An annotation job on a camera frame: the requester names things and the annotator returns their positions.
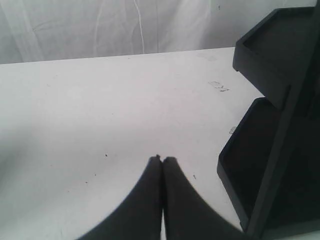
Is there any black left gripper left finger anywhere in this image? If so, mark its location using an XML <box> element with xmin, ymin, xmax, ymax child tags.
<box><xmin>80</xmin><ymin>155</ymin><xmax>163</xmax><ymax>240</ymax></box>

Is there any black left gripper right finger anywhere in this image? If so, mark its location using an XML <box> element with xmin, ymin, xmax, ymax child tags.
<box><xmin>162</xmin><ymin>157</ymin><xmax>247</xmax><ymax>240</ymax></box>

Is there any black metal shelf rack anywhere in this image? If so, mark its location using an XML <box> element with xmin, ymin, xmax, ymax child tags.
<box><xmin>217</xmin><ymin>4</ymin><xmax>320</xmax><ymax>240</ymax></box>

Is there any white backdrop curtain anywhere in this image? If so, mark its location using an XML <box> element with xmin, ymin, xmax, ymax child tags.
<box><xmin>0</xmin><ymin>0</ymin><xmax>316</xmax><ymax>64</ymax></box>

